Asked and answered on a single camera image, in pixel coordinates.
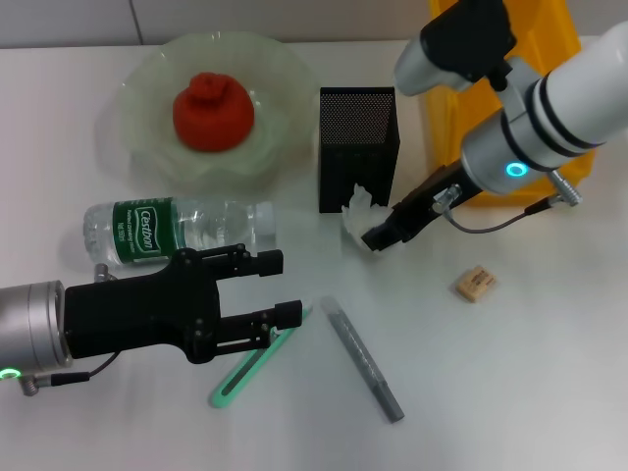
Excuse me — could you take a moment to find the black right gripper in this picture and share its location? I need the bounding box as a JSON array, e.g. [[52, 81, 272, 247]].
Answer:
[[361, 165, 487, 252]]

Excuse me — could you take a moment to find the green glass fruit plate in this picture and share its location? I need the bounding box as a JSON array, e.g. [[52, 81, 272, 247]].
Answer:
[[120, 31, 320, 195]]

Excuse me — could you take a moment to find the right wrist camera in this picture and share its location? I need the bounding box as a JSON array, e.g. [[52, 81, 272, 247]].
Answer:
[[394, 0, 517, 97]]

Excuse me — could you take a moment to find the yellow plastic bin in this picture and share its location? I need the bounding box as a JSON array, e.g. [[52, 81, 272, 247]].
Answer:
[[425, 0, 598, 207]]

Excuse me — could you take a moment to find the black mesh pen holder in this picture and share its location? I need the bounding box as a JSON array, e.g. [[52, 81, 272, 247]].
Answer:
[[317, 86, 402, 214]]

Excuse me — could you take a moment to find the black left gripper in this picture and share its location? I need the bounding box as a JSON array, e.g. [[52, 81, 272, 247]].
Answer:
[[63, 242, 304, 365]]

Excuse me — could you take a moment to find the clear green-label water bottle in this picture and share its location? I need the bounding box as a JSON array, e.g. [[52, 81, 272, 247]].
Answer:
[[81, 195, 277, 269]]

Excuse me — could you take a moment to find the red-orange knitted orange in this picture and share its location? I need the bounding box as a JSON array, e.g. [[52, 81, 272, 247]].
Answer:
[[172, 72, 256, 154]]

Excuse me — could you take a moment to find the beige eraser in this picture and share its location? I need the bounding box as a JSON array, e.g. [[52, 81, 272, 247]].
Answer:
[[453, 264, 497, 304]]

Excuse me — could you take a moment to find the green utility knife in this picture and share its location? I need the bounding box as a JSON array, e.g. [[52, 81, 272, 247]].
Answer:
[[209, 303, 315, 411]]

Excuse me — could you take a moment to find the left arm grey cable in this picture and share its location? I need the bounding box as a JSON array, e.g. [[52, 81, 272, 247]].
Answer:
[[19, 263, 122, 397]]

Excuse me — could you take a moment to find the white paper ball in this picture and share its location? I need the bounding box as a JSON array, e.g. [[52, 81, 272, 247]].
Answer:
[[341, 183, 393, 251]]

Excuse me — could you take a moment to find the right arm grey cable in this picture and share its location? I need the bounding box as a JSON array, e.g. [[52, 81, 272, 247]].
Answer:
[[434, 169, 584, 233]]

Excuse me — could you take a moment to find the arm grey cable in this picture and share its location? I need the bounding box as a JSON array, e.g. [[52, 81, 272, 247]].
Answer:
[[19, 263, 122, 397], [434, 169, 584, 233]]

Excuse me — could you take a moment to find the grey pen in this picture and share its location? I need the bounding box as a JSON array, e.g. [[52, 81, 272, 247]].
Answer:
[[318, 293, 406, 423]]

